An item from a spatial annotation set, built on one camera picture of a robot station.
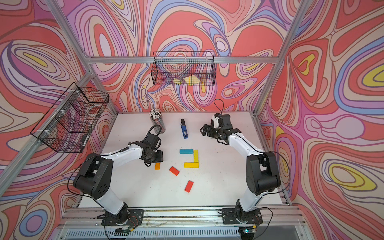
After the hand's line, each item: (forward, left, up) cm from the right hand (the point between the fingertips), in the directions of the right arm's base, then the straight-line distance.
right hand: (207, 134), depth 91 cm
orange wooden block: (-15, +31, -11) cm, 36 cm away
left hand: (-11, +29, -11) cm, 33 cm away
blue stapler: (+13, +15, -10) cm, 23 cm away
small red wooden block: (-18, +21, -13) cm, 30 cm away
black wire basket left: (-6, +72, +19) cm, 74 cm away
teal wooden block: (-4, +14, -12) cm, 19 cm away
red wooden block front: (-27, +12, -13) cm, 32 cm away
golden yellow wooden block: (-15, +10, -11) cm, 21 cm away
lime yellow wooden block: (-8, +8, -12) cm, 16 cm away
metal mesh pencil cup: (+11, +32, +7) cm, 34 cm away
